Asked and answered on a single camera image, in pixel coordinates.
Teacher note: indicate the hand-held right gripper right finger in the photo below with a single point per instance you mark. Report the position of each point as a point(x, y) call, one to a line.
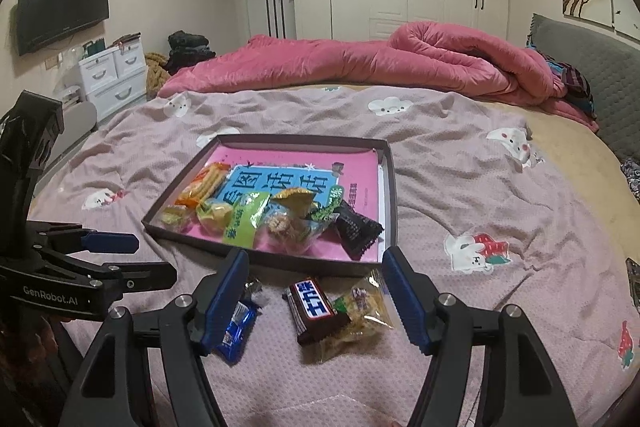
point(407, 302)

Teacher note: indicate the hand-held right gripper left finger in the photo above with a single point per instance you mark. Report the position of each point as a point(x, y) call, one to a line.
point(225, 302)

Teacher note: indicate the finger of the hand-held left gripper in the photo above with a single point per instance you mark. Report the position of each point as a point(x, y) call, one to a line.
point(112, 243)
point(150, 274)

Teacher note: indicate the clear cracker packet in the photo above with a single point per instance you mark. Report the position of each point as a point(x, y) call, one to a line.
point(362, 314)

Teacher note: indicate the small clear yellowish packet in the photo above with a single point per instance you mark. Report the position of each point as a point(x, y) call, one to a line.
point(175, 218)

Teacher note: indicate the yellow green snack packet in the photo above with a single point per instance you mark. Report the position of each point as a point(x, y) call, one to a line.
point(240, 222)

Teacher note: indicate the black green snack packet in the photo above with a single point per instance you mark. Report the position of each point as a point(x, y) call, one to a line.
point(357, 232)

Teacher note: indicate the dark cardboard tray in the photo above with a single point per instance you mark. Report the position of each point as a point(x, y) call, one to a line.
point(300, 259)

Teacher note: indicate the brown chocolate bar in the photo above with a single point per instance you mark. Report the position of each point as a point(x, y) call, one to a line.
point(315, 307)

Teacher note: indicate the clear pastry packet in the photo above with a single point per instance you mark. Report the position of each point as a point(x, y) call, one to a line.
point(285, 227)

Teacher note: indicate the orange snack packet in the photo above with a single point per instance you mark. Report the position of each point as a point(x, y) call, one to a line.
point(207, 184)

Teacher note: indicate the golden snack packet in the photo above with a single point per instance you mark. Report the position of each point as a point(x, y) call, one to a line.
point(295, 199)

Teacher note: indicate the grey stool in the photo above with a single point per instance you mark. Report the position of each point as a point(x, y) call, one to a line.
point(75, 127)

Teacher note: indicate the pink book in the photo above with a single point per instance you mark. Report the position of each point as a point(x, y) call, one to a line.
point(360, 177)

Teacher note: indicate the white drawer cabinet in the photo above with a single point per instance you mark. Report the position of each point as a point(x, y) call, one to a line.
point(112, 77)

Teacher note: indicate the printed mauve bedsheet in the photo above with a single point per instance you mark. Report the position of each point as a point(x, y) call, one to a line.
point(500, 187)

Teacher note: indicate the dark green box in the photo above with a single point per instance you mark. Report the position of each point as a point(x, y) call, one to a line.
point(93, 48)

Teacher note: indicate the yellow knitted blanket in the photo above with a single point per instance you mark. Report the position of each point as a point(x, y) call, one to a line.
point(157, 74)

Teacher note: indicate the black clothes pile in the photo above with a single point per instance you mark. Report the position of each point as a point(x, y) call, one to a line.
point(190, 52)

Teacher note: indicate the tan blanket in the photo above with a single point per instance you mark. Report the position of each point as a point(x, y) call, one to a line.
point(575, 147)

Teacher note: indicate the pink quilt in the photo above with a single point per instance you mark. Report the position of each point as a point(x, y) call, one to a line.
point(350, 62)

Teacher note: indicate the dark colourful clothes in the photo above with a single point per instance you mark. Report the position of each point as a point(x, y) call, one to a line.
point(575, 84)

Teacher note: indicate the grey headboard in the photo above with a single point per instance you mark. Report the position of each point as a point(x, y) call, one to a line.
point(590, 57)

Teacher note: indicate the black wall television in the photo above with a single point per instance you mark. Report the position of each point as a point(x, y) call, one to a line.
point(62, 9)

